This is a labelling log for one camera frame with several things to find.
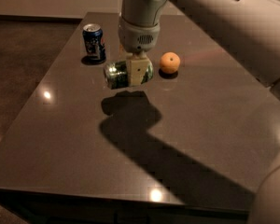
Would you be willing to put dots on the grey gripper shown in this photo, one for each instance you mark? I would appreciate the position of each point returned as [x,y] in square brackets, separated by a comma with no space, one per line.
[137,37]

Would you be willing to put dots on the green soda can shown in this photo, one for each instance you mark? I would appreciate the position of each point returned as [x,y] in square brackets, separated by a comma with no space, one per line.
[116,75]

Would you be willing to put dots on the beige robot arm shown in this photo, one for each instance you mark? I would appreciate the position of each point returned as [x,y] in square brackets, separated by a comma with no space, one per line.
[249,30]

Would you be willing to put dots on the blue soda can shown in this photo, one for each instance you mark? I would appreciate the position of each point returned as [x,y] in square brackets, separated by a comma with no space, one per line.
[94,42]

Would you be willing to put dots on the orange fruit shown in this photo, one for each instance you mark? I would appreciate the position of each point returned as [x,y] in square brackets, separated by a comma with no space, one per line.
[169,63]

